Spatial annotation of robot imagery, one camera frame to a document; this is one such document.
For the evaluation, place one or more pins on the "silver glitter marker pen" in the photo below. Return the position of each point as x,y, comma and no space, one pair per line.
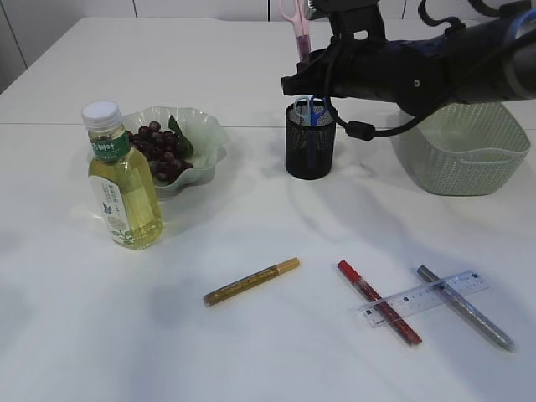
467,311

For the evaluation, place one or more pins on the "small pink scissors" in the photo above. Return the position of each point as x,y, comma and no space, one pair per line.
294,13

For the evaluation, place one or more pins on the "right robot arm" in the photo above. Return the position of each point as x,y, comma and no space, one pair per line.
489,62

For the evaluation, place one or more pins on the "gold glitter marker pen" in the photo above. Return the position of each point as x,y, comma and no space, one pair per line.
246,283

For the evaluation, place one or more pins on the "red marker pen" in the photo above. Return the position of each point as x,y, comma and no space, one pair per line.
377,299

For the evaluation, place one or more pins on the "clear plastic ruler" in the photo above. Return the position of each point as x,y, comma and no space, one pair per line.
418,299

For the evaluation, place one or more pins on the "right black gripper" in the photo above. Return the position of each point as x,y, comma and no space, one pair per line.
361,63

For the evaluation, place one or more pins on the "dark red grape bunch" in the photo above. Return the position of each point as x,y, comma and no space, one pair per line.
167,151

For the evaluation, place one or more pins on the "blue scissors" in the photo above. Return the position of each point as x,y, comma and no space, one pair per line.
309,109

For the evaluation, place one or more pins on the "jasmine tea bottle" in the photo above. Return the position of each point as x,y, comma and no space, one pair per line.
121,180

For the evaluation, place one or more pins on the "light green wavy plate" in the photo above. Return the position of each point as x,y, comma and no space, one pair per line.
203,131

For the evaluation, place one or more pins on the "black mesh pen holder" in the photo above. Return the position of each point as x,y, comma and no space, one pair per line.
309,149

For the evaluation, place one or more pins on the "green woven plastic basket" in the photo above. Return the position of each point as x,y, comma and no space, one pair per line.
463,150

